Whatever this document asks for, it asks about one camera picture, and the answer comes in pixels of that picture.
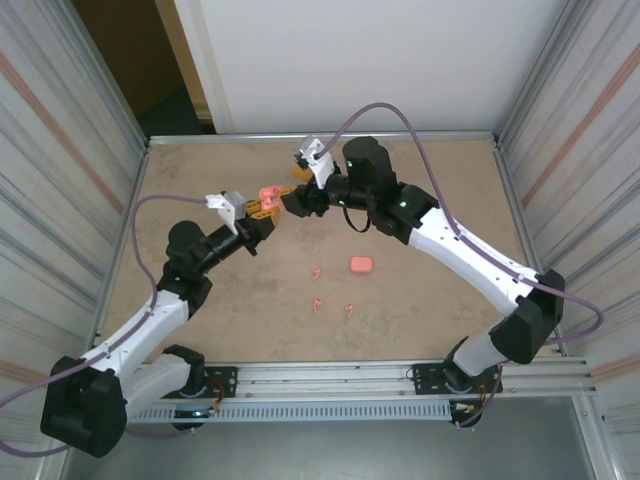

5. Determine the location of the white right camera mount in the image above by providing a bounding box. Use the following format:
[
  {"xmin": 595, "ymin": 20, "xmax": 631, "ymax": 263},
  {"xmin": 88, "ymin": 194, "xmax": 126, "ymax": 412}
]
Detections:
[{"xmin": 307, "ymin": 142, "xmax": 336, "ymax": 190}]

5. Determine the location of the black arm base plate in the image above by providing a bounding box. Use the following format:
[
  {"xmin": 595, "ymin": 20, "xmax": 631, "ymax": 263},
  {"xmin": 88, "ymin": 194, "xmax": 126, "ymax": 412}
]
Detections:
[
  {"xmin": 410, "ymin": 362, "xmax": 504, "ymax": 397},
  {"xmin": 148, "ymin": 366, "xmax": 239, "ymax": 400}
]

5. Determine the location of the aluminium corner post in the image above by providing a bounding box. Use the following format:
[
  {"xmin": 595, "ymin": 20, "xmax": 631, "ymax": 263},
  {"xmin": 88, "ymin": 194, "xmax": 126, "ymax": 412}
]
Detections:
[
  {"xmin": 494, "ymin": 0, "xmax": 584, "ymax": 144},
  {"xmin": 62, "ymin": 0, "xmax": 151, "ymax": 149}
]

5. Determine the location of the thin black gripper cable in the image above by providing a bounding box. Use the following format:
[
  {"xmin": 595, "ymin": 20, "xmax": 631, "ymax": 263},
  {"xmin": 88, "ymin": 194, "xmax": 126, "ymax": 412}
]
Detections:
[{"xmin": 341, "ymin": 203, "xmax": 372, "ymax": 234}]

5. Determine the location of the white door frame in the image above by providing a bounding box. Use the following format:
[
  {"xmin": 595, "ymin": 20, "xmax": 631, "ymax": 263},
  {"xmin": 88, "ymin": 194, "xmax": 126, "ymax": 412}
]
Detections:
[{"xmin": 154, "ymin": 0, "xmax": 235, "ymax": 135}]

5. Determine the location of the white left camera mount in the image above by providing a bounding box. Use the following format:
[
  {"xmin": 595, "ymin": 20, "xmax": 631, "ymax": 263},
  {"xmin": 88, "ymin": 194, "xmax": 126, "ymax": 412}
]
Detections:
[{"xmin": 205, "ymin": 192, "xmax": 239, "ymax": 236}]

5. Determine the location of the slotted grey cable duct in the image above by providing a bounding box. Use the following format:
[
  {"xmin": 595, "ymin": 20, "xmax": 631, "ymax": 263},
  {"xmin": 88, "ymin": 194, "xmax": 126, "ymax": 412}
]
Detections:
[{"xmin": 127, "ymin": 399, "xmax": 454, "ymax": 426}]

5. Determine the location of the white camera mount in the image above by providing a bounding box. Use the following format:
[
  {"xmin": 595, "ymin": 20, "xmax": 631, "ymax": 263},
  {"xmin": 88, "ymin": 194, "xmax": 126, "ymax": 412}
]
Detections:
[
  {"xmin": 307, "ymin": 142, "xmax": 336, "ymax": 190},
  {"xmin": 205, "ymin": 192, "xmax": 239, "ymax": 236}
]

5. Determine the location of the brown wooden door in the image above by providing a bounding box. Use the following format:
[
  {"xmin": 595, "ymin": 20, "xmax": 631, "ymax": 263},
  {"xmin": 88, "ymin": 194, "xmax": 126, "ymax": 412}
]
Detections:
[{"xmin": 73, "ymin": 0, "xmax": 199, "ymax": 124}]

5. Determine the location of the red black wire bundle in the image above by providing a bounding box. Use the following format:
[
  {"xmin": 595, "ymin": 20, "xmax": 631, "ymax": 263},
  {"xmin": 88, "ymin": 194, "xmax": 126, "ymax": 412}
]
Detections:
[
  {"xmin": 473, "ymin": 379, "xmax": 504, "ymax": 402},
  {"xmin": 207, "ymin": 377, "xmax": 229, "ymax": 416}
]

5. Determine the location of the aluminium table edge rail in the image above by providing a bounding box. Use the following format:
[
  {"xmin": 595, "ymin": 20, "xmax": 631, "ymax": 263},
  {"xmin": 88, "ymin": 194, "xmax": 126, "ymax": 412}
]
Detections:
[
  {"xmin": 91, "ymin": 142, "xmax": 152, "ymax": 351},
  {"xmin": 492, "ymin": 137, "xmax": 544, "ymax": 276},
  {"xmin": 147, "ymin": 130, "xmax": 502, "ymax": 148}
]

